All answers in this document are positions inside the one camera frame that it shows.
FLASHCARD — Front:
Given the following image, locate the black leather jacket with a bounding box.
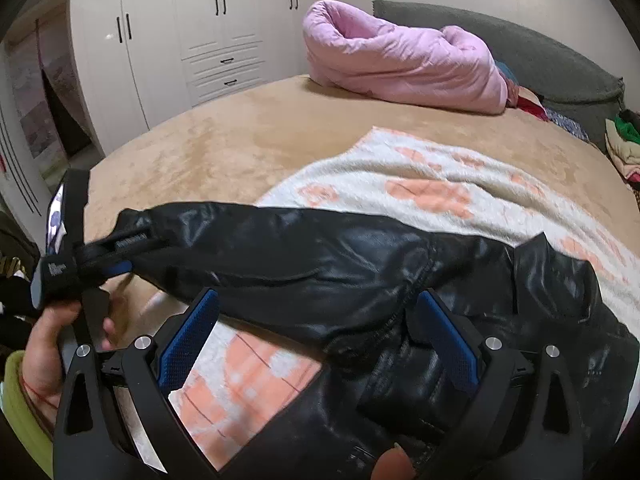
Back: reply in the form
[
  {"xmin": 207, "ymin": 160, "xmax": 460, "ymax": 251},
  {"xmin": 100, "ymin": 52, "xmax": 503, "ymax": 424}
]
[{"xmin": 117, "ymin": 201, "xmax": 640, "ymax": 480}]

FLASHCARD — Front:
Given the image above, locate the patterned door curtain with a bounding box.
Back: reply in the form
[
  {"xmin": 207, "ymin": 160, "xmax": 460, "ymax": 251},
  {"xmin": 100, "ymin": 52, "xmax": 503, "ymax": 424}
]
[{"xmin": 10, "ymin": 15, "xmax": 93, "ymax": 176}]

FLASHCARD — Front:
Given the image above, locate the pile of colourful clothes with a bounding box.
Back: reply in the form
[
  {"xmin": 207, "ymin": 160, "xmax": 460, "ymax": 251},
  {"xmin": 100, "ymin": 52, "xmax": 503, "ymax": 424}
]
[{"xmin": 602, "ymin": 109, "xmax": 640, "ymax": 188}]

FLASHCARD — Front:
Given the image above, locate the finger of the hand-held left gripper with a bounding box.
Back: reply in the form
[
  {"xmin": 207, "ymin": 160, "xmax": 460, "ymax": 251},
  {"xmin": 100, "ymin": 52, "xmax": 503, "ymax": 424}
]
[
  {"xmin": 80, "ymin": 232, "xmax": 161, "ymax": 266},
  {"xmin": 97, "ymin": 260, "xmax": 135, "ymax": 281}
]

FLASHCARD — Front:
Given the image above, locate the pink quilt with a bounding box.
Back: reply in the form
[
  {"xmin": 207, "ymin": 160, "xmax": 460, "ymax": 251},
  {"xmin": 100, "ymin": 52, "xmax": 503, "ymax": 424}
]
[{"xmin": 302, "ymin": 0, "xmax": 508, "ymax": 115}]

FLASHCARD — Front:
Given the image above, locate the person's left hand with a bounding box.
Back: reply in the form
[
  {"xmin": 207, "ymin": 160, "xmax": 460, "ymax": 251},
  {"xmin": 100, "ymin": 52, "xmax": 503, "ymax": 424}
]
[{"xmin": 25, "ymin": 287, "xmax": 118, "ymax": 433}]

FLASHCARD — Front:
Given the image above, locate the white orange printed blanket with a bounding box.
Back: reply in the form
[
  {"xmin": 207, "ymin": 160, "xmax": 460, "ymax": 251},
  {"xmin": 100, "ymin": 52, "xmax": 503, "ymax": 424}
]
[{"xmin": 167, "ymin": 127, "xmax": 640, "ymax": 471}]

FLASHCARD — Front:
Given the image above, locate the person's right hand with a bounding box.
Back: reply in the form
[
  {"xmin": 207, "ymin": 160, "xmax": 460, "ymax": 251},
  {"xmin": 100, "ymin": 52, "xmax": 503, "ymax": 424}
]
[{"xmin": 372, "ymin": 447, "xmax": 416, "ymax": 480}]

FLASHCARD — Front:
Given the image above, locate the blue white patterned cloth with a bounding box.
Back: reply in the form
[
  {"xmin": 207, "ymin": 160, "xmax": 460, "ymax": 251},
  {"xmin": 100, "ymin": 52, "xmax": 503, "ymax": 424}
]
[{"xmin": 545, "ymin": 110, "xmax": 593, "ymax": 143}]

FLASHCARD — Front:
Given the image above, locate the person's left forearm green sleeve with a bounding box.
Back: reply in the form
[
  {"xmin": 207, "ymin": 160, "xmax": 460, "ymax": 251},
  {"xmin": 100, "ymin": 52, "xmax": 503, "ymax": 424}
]
[{"xmin": 0, "ymin": 350, "xmax": 53, "ymax": 478}]

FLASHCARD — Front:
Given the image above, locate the red cloth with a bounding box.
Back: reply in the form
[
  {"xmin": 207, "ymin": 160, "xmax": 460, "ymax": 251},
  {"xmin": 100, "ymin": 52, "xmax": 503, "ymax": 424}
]
[{"xmin": 510, "ymin": 87, "xmax": 551, "ymax": 121}]

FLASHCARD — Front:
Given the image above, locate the grey headboard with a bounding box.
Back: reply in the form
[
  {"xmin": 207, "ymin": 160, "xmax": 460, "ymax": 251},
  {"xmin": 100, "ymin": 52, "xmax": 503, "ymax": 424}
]
[{"xmin": 372, "ymin": 0, "xmax": 626, "ymax": 148}]

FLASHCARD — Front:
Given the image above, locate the beige bed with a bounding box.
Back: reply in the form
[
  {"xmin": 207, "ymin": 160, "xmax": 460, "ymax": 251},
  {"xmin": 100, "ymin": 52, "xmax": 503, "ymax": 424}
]
[{"xmin": 82, "ymin": 74, "xmax": 618, "ymax": 321}]

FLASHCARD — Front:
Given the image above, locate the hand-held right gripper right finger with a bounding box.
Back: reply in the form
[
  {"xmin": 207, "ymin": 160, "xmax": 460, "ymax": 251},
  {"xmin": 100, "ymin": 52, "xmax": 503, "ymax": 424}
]
[{"xmin": 415, "ymin": 287, "xmax": 588, "ymax": 480}]

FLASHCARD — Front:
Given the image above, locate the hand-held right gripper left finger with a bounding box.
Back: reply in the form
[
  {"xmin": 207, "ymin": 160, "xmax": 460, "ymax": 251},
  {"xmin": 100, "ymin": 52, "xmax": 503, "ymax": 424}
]
[{"xmin": 52, "ymin": 287, "xmax": 223, "ymax": 480}]

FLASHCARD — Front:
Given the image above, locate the white wardrobe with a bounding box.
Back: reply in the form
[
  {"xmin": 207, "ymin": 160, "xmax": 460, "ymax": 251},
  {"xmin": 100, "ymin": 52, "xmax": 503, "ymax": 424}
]
[{"xmin": 69, "ymin": 0, "xmax": 321, "ymax": 131}]

